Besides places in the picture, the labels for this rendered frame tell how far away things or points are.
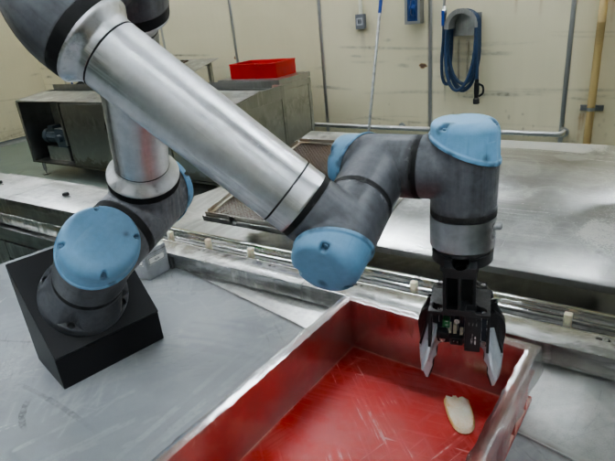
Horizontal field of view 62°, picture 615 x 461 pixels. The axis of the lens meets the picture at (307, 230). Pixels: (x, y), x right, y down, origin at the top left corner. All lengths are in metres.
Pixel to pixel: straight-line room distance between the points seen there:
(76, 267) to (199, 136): 0.37
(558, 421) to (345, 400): 0.31
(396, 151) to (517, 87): 4.13
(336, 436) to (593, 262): 0.61
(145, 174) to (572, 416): 0.72
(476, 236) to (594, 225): 0.65
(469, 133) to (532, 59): 4.11
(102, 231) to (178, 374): 0.30
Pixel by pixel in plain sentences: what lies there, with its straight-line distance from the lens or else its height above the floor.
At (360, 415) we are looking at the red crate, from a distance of 0.82.
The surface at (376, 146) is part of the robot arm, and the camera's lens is 0.60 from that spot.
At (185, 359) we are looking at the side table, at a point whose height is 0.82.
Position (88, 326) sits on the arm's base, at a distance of 0.97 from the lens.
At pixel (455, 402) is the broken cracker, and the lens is 0.83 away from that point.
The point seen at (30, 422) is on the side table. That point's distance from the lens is 0.99.
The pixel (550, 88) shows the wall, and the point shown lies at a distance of 4.67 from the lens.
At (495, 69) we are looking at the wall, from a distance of 4.73.
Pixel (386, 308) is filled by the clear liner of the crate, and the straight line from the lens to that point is 0.87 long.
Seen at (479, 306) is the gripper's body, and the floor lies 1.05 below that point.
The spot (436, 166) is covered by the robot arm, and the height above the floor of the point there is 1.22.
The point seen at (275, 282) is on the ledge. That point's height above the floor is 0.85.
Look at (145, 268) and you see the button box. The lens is 1.30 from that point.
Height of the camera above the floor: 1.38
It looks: 23 degrees down
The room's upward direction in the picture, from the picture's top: 6 degrees counter-clockwise
